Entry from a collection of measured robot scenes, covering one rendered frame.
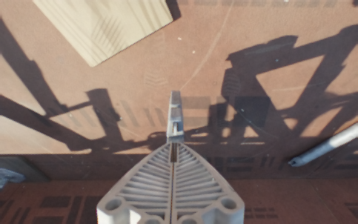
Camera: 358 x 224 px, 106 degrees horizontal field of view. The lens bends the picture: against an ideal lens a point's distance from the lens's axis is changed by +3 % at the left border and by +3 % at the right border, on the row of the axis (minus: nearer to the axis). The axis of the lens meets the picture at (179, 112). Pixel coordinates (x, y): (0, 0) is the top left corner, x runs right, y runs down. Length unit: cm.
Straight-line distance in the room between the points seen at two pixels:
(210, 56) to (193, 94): 15
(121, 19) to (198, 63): 26
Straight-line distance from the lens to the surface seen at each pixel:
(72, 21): 53
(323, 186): 150
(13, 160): 126
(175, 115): 29
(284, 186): 132
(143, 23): 46
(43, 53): 65
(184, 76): 51
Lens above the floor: 47
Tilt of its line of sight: 52 degrees down
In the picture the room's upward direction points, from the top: 179 degrees clockwise
